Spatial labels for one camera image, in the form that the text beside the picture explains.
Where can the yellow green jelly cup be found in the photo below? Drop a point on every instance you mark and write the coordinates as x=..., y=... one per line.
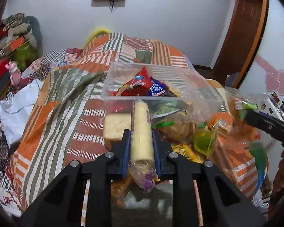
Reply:
x=205, y=141

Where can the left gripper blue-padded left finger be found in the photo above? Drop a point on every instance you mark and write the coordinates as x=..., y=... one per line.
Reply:
x=61, y=202

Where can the blue red snack packet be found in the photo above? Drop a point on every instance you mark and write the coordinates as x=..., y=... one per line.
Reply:
x=157, y=89

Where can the person's right hand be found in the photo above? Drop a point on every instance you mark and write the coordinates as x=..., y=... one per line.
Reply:
x=278, y=182

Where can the round biscuits bag green tie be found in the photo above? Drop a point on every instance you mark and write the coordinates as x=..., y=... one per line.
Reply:
x=179, y=128

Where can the white plastic bag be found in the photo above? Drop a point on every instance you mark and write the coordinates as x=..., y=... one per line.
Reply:
x=14, y=113

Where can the orange green patchwork blanket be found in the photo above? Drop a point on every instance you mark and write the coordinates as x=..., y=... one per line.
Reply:
x=67, y=120

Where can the cream roll cake pack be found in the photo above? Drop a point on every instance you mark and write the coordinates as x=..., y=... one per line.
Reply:
x=142, y=160

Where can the biscuit pack orange wrapper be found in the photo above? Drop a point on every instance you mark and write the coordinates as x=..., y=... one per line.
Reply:
x=219, y=125

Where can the clear plastic storage bin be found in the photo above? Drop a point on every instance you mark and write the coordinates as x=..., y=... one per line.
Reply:
x=184, y=84

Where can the green clear snack bag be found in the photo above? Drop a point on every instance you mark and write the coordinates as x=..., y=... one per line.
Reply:
x=244, y=136

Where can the yellow pillow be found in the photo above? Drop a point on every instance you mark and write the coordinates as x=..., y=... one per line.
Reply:
x=96, y=33

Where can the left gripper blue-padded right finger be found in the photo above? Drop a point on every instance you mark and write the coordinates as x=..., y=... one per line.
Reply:
x=202, y=194

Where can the red snack bag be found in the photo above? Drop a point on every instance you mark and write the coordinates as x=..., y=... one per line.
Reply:
x=138, y=86

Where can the square sponge cake pack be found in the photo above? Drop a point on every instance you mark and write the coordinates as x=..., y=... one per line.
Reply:
x=114, y=126

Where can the pink plush toy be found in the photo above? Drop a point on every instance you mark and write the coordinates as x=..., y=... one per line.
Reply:
x=14, y=73

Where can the brown wooden door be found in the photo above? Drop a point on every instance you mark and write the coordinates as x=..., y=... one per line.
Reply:
x=239, y=39

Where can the pile of clothes and boxes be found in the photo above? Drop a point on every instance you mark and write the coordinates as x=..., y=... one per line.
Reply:
x=20, y=39

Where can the white stickered box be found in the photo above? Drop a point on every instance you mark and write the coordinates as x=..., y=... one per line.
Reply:
x=272, y=105

